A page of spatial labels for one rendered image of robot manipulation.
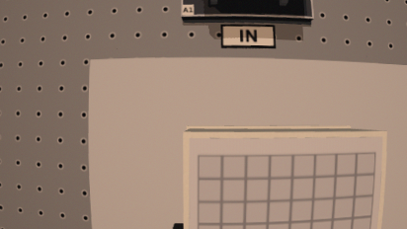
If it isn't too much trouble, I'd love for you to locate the dark grey nest plate with locator pegs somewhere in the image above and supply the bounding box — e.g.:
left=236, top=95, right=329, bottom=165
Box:
left=181, top=0, right=314, bottom=22

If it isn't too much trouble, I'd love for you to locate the grey base plate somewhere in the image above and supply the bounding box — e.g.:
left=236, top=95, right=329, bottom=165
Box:
left=0, top=0, right=407, bottom=229

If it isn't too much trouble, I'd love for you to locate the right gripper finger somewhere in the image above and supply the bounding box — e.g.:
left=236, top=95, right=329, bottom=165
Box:
left=173, top=223, right=184, bottom=229

